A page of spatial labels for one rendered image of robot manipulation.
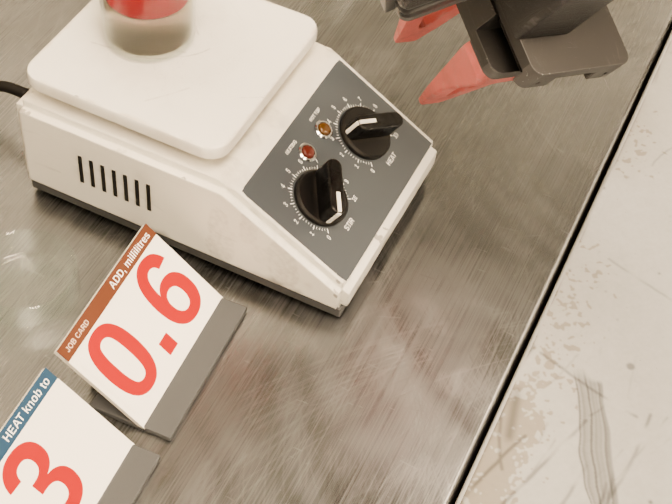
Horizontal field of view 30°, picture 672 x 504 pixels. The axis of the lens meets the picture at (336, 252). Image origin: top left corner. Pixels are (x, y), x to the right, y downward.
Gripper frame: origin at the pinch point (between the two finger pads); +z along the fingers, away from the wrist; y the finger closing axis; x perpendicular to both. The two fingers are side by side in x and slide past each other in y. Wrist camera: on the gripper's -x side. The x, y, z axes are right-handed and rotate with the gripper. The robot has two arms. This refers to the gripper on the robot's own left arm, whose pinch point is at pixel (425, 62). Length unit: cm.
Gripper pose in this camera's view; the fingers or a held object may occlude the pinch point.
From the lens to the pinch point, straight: 64.6
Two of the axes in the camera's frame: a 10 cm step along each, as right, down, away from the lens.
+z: -5.2, 3.5, 7.8
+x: 7.8, -1.8, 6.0
